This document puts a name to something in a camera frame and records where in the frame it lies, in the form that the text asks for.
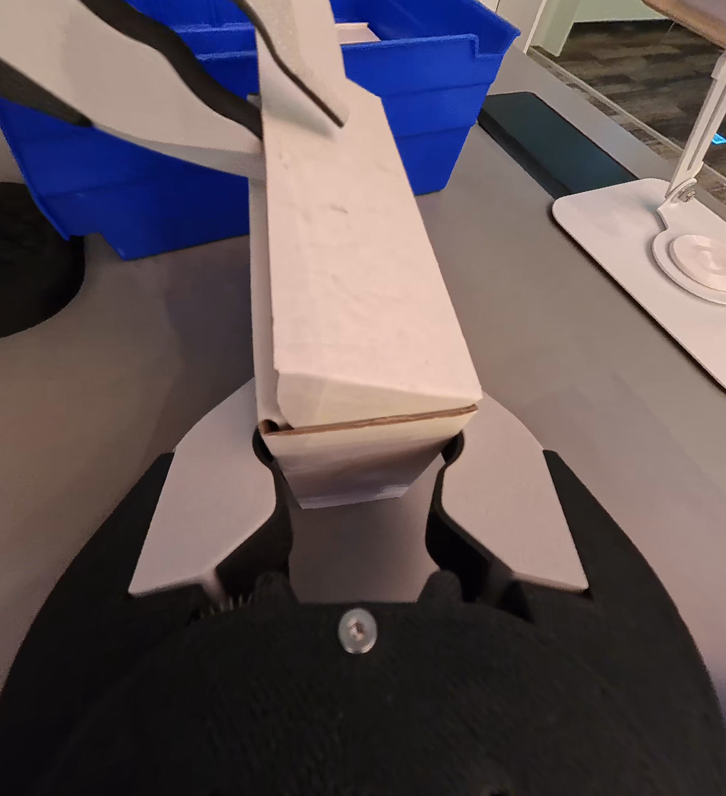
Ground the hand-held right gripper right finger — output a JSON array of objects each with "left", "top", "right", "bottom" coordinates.
[{"left": 425, "top": 398, "right": 589, "bottom": 601}]

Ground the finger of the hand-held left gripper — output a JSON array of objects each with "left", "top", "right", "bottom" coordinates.
[
  {"left": 237, "top": 0, "right": 354, "bottom": 129},
  {"left": 0, "top": 0, "right": 265, "bottom": 182}
]

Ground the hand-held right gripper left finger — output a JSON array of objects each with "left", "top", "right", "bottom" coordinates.
[{"left": 128, "top": 379, "right": 292, "bottom": 598}]

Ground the blue plastic bin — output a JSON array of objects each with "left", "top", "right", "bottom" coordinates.
[{"left": 0, "top": 0, "right": 521, "bottom": 260}]

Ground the black mesh office chair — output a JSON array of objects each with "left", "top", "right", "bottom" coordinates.
[{"left": 0, "top": 180, "right": 85, "bottom": 348}]

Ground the dark rectangular table panel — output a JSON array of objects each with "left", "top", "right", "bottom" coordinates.
[{"left": 478, "top": 92, "right": 640, "bottom": 200}]

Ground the instruction sheet on stand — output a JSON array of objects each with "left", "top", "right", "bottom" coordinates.
[{"left": 641, "top": 0, "right": 726, "bottom": 60}]

